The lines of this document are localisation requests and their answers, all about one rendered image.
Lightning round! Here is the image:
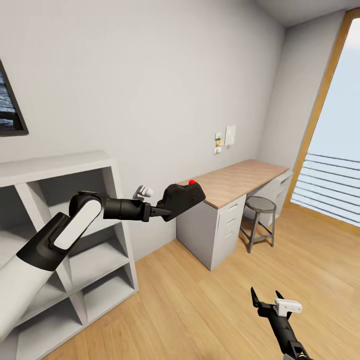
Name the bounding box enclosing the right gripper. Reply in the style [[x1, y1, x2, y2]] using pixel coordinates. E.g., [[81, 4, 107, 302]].
[[251, 287, 293, 335]]

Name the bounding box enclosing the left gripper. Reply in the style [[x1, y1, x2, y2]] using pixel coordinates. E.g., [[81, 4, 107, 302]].
[[118, 198, 172, 222]]

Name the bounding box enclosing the digital camera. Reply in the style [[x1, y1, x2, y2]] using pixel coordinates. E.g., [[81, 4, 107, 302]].
[[156, 179, 206, 222]]

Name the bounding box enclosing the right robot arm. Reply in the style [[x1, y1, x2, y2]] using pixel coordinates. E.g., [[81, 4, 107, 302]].
[[251, 287, 313, 360]]

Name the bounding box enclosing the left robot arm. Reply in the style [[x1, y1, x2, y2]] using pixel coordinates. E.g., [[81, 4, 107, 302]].
[[0, 185, 172, 344]]

